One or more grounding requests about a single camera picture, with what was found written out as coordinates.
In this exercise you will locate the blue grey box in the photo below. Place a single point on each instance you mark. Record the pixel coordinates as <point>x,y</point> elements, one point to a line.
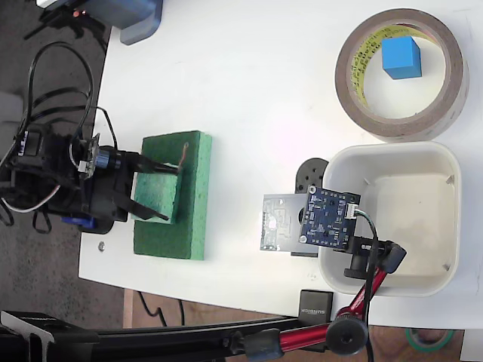
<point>136,19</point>

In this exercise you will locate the small metal nut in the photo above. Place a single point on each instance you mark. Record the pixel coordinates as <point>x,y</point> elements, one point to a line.
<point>101,246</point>

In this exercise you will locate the large dark green sponge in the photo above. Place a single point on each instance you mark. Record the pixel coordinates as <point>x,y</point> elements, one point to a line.
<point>196,196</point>

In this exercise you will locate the black rectangular block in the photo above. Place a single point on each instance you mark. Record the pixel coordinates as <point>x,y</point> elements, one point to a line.
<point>317,305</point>

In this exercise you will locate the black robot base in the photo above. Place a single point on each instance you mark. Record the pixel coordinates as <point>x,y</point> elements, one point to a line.
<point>103,225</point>

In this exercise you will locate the brown tape roll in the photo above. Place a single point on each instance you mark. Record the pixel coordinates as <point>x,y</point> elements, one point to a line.
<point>396,130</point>

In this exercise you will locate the small light green sponge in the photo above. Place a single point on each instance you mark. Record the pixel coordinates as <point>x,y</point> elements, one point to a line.
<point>154,188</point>

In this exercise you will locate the black stand beam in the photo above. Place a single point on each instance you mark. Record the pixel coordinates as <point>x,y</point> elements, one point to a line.
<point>151,339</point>

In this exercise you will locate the blue cube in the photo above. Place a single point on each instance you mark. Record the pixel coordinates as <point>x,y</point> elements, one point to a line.
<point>400,56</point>

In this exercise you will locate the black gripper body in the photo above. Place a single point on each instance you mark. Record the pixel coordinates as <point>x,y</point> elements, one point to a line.
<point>105,192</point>

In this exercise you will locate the white plastic container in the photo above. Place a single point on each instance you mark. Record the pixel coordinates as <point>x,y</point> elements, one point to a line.
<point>415,226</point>

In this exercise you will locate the blue circuit board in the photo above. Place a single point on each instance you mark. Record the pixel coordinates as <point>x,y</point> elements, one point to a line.
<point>324,218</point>

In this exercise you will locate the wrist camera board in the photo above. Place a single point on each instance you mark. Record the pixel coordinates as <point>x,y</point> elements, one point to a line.
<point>105,158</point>

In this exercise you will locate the black round servo horn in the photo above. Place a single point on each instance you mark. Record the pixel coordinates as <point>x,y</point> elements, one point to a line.
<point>311,173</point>

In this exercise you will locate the blue clamp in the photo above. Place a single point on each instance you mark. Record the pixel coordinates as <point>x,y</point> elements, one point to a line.
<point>81,222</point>

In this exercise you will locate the grey circuit board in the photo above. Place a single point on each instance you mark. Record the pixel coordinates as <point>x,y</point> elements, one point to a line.
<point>279,222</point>

